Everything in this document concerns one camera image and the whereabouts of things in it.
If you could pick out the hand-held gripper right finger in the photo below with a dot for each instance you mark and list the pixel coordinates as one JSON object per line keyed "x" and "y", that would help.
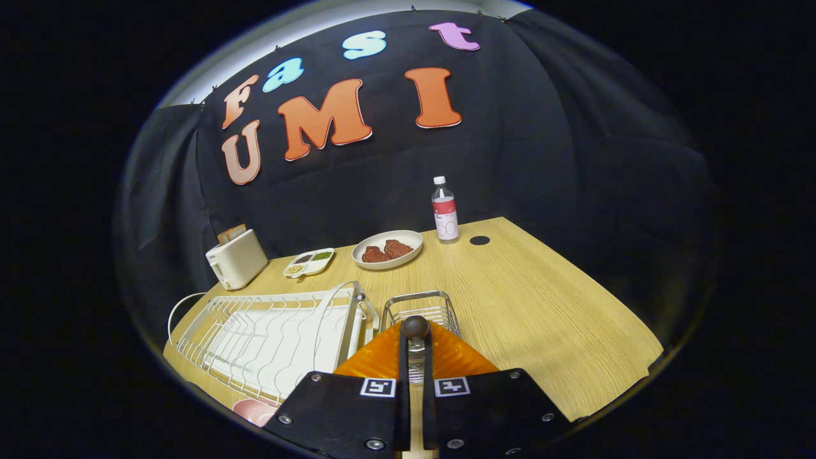
{"x": 491, "y": 414}

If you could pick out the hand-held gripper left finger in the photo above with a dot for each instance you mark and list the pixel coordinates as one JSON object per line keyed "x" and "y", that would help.
{"x": 344, "y": 414}

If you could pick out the pink plate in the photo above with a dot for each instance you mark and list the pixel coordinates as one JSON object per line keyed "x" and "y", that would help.
{"x": 255, "y": 411}

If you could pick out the white divided snack dish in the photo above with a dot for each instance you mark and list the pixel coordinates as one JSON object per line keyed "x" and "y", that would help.
{"x": 306, "y": 263}

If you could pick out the white plate with meat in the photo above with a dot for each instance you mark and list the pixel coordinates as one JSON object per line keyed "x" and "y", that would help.
{"x": 408, "y": 239}

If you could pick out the red meat piece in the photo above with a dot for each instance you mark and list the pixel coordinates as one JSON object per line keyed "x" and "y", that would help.
{"x": 375, "y": 255}
{"x": 398, "y": 248}

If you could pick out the black round table grommet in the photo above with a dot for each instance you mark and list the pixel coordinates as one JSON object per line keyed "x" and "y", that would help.
{"x": 479, "y": 240}

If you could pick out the white toaster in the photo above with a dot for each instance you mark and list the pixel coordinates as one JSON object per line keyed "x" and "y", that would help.
{"x": 239, "y": 261}

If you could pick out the clear water bottle red label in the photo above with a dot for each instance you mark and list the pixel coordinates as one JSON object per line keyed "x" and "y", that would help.
{"x": 445, "y": 213}

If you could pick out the brown toast slice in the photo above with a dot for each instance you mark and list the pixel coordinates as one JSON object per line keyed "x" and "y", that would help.
{"x": 231, "y": 234}

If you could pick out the black backdrop cloth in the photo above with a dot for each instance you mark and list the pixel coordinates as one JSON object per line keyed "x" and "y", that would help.
{"x": 510, "y": 140}

